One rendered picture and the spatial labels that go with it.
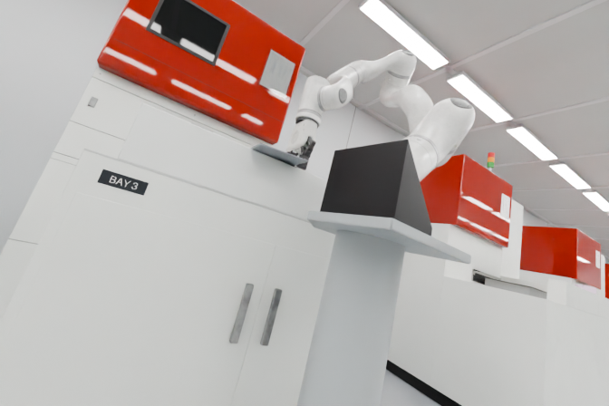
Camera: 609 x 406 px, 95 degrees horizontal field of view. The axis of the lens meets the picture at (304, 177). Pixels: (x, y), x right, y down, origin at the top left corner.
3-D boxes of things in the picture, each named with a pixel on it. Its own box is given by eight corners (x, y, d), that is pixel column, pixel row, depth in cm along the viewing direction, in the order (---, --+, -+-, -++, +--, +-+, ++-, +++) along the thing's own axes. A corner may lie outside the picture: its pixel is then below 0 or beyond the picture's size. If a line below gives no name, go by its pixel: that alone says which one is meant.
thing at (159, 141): (119, 163, 68) (141, 113, 72) (304, 223, 93) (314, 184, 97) (116, 158, 60) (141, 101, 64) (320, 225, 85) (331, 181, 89)
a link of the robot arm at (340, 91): (377, 84, 106) (341, 113, 86) (341, 90, 116) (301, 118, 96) (373, 60, 102) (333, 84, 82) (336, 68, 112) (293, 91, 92)
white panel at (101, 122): (52, 158, 105) (97, 69, 114) (250, 217, 141) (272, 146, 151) (49, 157, 102) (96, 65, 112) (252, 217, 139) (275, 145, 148)
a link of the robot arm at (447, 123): (424, 182, 81) (456, 153, 95) (459, 130, 69) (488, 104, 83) (390, 160, 87) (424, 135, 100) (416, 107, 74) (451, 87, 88)
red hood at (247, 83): (112, 115, 172) (149, 36, 187) (236, 162, 209) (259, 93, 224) (94, 60, 108) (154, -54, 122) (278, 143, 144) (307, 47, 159)
